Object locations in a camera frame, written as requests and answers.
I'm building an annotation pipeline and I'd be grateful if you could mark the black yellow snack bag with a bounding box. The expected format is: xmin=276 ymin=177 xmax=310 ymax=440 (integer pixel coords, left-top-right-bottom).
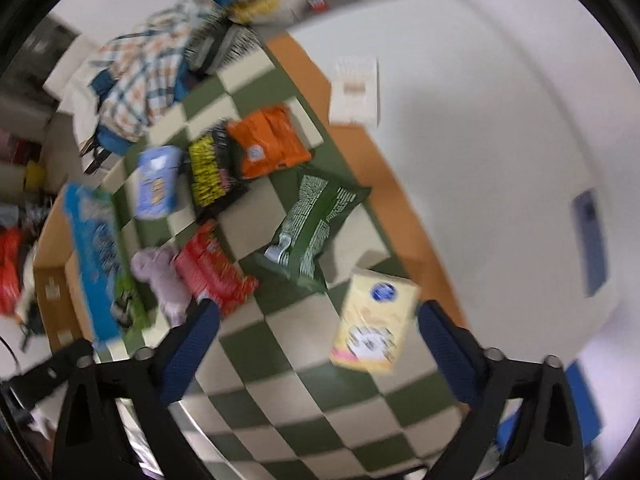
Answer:
xmin=186 ymin=120 xmax=248 ymax=223

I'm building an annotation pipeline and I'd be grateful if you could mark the red snack bag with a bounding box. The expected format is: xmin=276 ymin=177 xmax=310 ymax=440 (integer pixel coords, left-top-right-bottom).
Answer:
xmin=174 ymin=220 xmax=259 ymax=318

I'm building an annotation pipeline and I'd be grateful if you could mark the green white checkered tablecloth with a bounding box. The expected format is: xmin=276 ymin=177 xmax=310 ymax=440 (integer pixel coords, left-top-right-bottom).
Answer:
xmin=102 ymin=48 xmax=463 ymax=479

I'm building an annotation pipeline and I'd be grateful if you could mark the yellow tissue pack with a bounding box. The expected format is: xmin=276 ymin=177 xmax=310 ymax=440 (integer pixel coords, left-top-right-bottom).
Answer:
xmin=329 ymin=269 xmax=421 ymax=374

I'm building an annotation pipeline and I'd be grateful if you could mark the white tissue packet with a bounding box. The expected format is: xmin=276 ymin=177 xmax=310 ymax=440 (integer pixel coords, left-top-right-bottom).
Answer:
xmin=329 ymin=56 xmax=380 ymax=127

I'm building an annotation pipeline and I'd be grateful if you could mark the cardboard box blue exterior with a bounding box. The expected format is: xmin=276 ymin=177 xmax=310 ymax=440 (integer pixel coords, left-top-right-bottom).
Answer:
xmin=34 ymin=184 xmax=151 ymax=351

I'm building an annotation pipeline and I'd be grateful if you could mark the light blue wipes pack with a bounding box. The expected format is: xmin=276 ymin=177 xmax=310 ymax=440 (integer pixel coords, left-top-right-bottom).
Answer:
xmin=134 ymin=145 xmax=183 ymax=220

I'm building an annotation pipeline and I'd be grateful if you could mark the green snack bag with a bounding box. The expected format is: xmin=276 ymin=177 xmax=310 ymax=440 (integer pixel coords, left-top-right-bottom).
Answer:
xmin=253 ymin=165 xmax=371 ymax=292

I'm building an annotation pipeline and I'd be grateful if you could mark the zebra pattern cushion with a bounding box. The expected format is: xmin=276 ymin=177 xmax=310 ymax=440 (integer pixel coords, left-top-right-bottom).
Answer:
xmin=184 ymin=12 xmax=262 ymax=75

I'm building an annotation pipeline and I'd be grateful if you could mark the plaid quilt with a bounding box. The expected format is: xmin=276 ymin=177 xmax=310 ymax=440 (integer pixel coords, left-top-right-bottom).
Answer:
xmin=89 ymin=0 xmax=227 ymax=143

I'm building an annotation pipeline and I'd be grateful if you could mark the blue phone on table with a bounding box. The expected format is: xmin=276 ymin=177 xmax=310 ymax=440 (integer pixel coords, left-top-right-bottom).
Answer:
xmin=572 ymin=188 xmax=608 ymax=298

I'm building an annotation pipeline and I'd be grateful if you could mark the pink plush toy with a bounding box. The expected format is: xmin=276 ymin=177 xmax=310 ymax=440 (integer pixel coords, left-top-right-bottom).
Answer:
xmin=130 ymin=244 xmax=192 ymax=327

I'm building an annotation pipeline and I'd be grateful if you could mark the red plastic bag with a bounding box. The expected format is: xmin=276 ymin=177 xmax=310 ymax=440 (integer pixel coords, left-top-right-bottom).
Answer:
xmin=0 ymin=228 xmax=22 ymax=316

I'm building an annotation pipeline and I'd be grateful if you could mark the orange snack bag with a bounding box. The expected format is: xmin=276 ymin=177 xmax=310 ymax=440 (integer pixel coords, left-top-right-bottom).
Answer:
xmin=227 ymin=104 xmax=311 ymax=180

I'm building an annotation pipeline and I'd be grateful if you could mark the yellow snack box on chair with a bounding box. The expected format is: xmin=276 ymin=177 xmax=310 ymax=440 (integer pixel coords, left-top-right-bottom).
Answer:
xmin=230 ymin=0 xmax=310 ymax=26

